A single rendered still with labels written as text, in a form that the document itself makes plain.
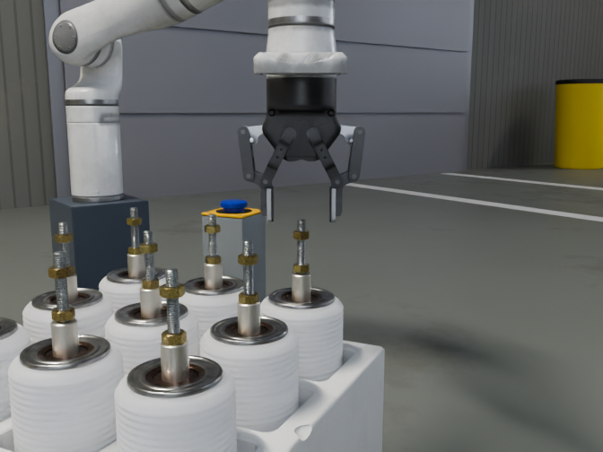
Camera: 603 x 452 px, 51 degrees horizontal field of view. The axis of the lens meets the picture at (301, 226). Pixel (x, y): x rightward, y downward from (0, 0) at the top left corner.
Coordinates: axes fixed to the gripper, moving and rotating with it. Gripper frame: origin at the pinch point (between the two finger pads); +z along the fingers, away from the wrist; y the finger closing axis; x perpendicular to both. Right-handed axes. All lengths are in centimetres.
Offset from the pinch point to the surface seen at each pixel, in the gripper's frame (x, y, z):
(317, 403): 11.4, -1.7, 17.4
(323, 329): 4.1, -2.4, 12.5
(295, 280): 0.9, 0.6, 7.9
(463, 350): -48, -31, 35
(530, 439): -14, -32, 35
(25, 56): -234, 133, -36
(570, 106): -442, -207, -15
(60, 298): 17.0, 20.5, 5.1
